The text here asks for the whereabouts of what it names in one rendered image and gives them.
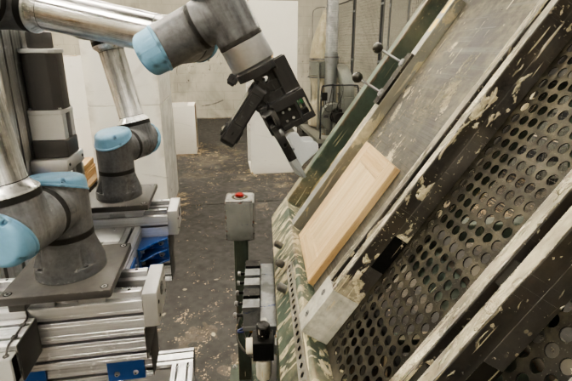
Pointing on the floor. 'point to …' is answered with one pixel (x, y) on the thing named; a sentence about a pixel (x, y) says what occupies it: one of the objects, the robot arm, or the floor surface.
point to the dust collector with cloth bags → (327, 87)
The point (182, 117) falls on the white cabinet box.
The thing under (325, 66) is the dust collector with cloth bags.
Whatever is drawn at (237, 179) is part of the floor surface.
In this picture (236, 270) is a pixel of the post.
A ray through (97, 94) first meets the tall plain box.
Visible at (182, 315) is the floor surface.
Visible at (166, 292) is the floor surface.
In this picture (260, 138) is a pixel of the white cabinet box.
